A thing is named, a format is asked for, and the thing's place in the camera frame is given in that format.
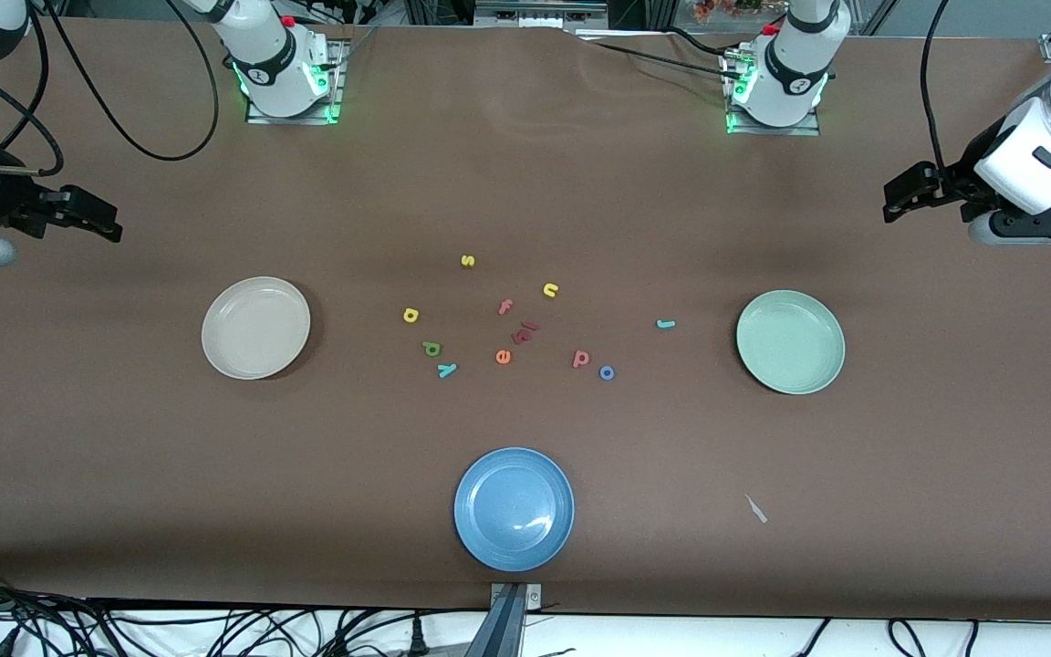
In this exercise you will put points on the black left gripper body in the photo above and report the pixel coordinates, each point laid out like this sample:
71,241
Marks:
952,189

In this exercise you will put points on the green foam letter p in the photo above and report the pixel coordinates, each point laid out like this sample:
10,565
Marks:
426,345

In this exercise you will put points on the pink foam letter p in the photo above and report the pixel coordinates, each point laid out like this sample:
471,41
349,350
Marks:
575,362

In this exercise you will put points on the teal foam letter y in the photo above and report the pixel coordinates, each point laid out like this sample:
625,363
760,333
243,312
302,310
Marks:
446,370

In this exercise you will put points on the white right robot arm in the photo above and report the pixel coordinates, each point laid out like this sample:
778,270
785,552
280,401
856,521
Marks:
284,96

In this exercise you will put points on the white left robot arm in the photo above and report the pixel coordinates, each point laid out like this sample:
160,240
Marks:
785,109

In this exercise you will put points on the green round plate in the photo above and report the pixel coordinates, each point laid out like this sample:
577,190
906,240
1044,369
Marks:
790,342

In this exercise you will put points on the beige round plate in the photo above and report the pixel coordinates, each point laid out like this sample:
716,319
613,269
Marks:
256,328

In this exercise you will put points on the orange flower decoration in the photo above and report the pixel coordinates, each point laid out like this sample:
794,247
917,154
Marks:
717,9

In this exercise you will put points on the white paper scrap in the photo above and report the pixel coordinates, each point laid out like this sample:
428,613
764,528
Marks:
756,511

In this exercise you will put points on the blue round plate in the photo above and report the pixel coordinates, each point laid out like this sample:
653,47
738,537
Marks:
514,509

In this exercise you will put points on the black power plug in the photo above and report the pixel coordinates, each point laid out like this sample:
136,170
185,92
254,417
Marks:
417,636

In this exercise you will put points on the black frame post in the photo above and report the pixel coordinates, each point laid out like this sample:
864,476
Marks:
639,11

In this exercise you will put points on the silver metal rail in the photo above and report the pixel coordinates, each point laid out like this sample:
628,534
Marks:
535,14

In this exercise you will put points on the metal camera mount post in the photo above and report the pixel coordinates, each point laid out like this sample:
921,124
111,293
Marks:
515,595

